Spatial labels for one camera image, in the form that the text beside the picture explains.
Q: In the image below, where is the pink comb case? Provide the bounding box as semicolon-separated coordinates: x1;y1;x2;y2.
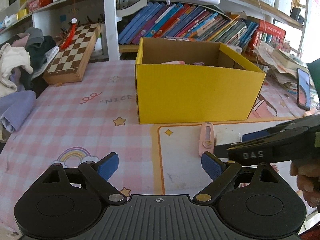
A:
199;122;215;156

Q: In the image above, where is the row of leaning books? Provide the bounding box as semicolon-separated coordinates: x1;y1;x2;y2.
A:
118;2;259;49

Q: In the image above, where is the white pen holder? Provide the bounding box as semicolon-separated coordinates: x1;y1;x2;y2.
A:
274;0;292;16

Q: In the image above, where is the pink plush pig toy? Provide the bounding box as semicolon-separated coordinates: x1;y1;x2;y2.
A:
161;61;185;65

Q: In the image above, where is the red book box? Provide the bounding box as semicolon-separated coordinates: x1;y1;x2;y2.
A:
246;20;286;54

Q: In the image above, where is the white charging cable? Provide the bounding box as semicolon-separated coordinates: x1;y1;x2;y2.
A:
246;0;270;71

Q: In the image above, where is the yellow cardboard box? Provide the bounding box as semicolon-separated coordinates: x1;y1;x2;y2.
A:
135;37;266;124

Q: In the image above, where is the white bookshelf frame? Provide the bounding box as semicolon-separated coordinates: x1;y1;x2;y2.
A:
0;0;309;62

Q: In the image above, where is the wooden chess board box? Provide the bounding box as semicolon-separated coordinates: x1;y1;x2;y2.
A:
43;23;101;85

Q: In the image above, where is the stack of papers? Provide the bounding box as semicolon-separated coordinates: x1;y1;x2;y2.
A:
253;41;310;94

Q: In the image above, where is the black smartphone standing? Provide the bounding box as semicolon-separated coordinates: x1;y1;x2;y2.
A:
297;68;311;111

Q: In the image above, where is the pile of clothes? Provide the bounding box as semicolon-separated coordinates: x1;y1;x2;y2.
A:
1;27;59;142

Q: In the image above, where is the white orange medicine box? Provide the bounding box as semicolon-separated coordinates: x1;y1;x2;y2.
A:
165;36;191;41

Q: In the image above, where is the red tassel ornament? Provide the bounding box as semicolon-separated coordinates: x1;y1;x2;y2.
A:
60;18;78;50

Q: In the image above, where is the person right hand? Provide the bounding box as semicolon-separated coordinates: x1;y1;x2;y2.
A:
290;158;319;207

